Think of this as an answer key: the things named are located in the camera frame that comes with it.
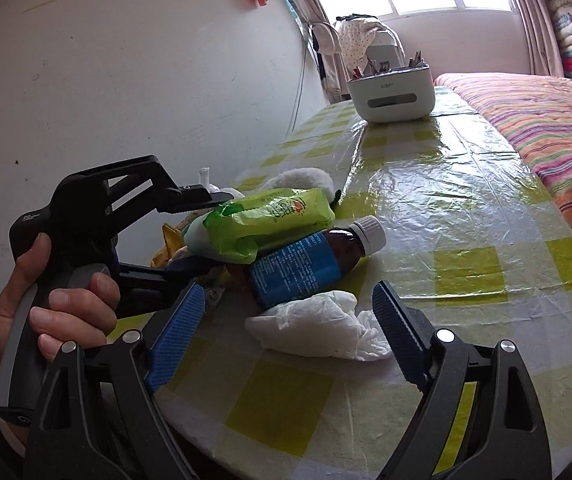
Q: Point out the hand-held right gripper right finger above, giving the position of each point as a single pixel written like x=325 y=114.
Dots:
x=395 y=330

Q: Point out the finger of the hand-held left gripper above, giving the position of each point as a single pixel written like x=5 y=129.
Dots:
x=186 y=195
x=146 y=276

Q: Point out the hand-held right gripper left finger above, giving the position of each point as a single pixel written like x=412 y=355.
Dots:
x=176 y=330

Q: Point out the clear plastic bag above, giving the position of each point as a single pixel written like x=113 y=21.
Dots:
x=205 y=177

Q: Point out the green wet wipes packet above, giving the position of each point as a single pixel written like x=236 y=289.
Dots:
x=266 y=215

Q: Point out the white tissue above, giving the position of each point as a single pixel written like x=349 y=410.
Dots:
x=311 y=325

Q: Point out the brown bottle with blue label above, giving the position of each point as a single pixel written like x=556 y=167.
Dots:
x=291 y=265

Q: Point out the person's left hand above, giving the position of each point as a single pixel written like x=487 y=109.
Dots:
x=81 y=310

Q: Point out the yellow wrapper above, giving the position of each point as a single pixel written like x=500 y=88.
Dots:
x=166 y=247

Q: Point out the white fluffy plush item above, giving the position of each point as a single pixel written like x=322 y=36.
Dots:
x=301 y=179

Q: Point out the yellow checked plastic tablecloth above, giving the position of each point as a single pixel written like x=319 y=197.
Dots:
x=465 y=200

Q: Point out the bunch of pens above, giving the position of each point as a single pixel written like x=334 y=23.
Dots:
x=370 y=66

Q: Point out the white desk organizer box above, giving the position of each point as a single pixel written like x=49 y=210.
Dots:
x=390 y=95

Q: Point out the striped bed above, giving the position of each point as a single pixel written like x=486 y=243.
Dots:
x=540 y=125

